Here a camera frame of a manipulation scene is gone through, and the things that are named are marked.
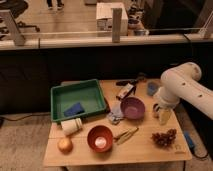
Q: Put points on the white cardboard box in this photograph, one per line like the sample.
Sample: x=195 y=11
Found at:
x=104 y=13

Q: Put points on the wooden post left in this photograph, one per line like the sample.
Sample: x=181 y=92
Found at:
x=14 y=31

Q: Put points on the dark red grape bunch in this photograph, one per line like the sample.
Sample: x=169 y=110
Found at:
x=164 y=140

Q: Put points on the yellow-green tongs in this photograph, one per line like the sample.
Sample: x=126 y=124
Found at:
x=121 y=138

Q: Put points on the small packaged box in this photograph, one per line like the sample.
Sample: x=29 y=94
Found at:
x=124 y=91

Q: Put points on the purple bowl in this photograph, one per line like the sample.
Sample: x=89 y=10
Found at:
x=132 y=108

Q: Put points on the blue small cup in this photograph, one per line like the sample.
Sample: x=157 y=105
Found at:
x=152 y=88

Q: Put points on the white paper cup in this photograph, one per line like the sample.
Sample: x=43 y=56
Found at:
x=71 y=126

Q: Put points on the blue sponge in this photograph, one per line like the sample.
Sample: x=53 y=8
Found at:
x=75 y=109

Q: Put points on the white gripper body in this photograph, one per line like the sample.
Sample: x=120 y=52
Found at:
x=165 y=99

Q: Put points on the green plastic tray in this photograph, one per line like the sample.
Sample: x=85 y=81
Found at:
x=87 y=93

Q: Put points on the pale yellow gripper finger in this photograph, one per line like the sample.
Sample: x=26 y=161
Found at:
x=164 y=116

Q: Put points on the wooden post centre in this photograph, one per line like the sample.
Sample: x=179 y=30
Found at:
x=116 y=24

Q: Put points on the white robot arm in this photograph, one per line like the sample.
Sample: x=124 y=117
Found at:
x=182 y=82

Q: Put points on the yellow onion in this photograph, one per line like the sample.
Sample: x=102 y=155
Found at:
x=65 y=145

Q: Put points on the wooden post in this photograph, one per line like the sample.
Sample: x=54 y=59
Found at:
x=116 y=24
x=14 y=31

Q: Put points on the red bowl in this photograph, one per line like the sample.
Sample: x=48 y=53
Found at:
x=100 y=139

